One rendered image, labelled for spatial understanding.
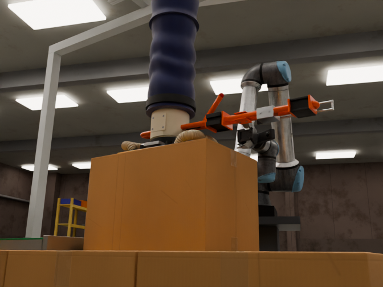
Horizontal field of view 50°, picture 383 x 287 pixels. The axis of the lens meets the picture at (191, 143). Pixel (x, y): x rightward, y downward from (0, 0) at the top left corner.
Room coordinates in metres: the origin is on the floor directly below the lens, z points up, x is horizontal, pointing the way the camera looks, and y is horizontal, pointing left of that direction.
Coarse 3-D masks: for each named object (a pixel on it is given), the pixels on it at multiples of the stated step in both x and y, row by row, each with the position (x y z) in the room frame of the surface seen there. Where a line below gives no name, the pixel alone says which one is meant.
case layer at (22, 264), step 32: (0, 256) 1.01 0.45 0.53; (32, 256) 0.94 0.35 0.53; (64, 256) 0.88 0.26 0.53; (96, 256) 0.83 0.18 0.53; (128, 256) 0.78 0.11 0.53; (160, 256) 0.74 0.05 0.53; (192, 256) 0.70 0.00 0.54; (224, 256) 0.67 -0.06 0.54; (256, 256) 0.64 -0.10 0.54; (288, 256) 0.61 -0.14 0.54; (320, 256) 0.58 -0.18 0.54; (352, 256) 0.56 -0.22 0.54
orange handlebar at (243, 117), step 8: (312, 104) 1.34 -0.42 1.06; (240, 112) 1.49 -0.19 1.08; (248, 112) 1.47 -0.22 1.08; (256, 112) 1.45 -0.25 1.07; (280, 112) 1.44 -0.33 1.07; (288, 112) 1.43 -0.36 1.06; (232, 120) 1.52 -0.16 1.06; (240, 120) 1.51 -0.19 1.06; (248, 120) 1.51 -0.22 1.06; (184, 128) 1.64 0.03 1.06; (200, 128) 1.64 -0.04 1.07; (144, 136) 1.77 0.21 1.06
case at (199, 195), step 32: (96, 160) 1.70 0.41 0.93; (128, 160) 1.59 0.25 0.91; (160, 160) 1.49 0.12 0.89; (192, 160) 1.41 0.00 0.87; (224, 160) 1.47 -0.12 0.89; (96, 192) 1.69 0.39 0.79; (128, 192) 1.58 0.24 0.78; (160, 192) 1.49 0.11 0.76; (192, 192) 1.41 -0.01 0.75; (224, 192) 1.47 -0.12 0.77; (256, 192) 1.69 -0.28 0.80; (96, 224) 1.68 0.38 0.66; (128, 224) 1.58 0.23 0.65; (160, 224) 1.49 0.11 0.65; (192, 224) 1.41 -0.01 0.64; (224, 224) 1.47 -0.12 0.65; (256, 224) 1.68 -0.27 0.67
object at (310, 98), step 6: (306, 96) 1.34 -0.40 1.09; (288, 102) 1.37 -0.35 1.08; (294, 102) 1.37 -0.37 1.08; (300, 102) 1.36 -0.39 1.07; (306, 102) 1.35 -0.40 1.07; (288, 108) 1.37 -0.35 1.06; (294, 108) 1.37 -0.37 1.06; (300, 108) 1.35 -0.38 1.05; (306, 108) 1.34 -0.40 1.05; (312, 108) 1.34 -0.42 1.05; (294, 114) 1.40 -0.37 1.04; (300, 114) 1.40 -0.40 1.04; (306, 114) 1.40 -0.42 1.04
